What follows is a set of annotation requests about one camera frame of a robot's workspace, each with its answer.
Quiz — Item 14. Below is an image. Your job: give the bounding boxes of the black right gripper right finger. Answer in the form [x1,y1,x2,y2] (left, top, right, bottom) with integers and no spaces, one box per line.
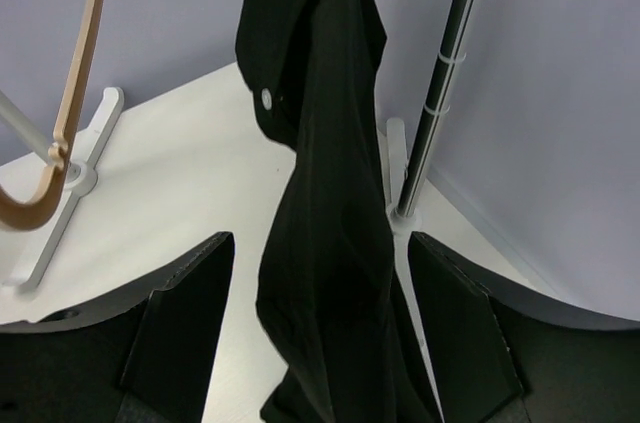
[408,232,639,422]

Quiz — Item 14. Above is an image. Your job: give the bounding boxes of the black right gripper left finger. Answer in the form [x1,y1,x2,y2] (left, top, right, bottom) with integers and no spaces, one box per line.
[1,232,235,422]

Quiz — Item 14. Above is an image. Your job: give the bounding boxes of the beige plastic hanger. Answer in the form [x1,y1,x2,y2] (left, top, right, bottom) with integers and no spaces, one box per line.
[1,0,104,231]

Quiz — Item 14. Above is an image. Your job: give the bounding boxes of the black shirt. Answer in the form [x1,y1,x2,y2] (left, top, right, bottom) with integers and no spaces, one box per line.
[235,0,435,422]

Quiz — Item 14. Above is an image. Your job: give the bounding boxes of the metal clothes rack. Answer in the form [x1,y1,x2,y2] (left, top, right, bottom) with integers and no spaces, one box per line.
[0,0,494,349]

